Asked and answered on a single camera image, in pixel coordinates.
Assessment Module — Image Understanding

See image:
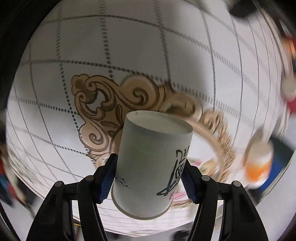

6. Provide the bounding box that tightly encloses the white paper cup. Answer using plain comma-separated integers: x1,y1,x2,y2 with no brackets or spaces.
111,110,193,220

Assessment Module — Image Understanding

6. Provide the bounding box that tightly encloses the orange white cup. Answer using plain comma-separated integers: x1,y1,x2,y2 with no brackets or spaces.
244,140,274,189

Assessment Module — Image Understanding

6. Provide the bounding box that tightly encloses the red paper cup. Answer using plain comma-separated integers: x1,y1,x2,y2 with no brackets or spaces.
281,37,295,115

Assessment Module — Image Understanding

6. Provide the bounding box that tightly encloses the floral diamond pattern tablecloth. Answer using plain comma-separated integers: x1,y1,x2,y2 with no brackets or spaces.
5,0,292,237

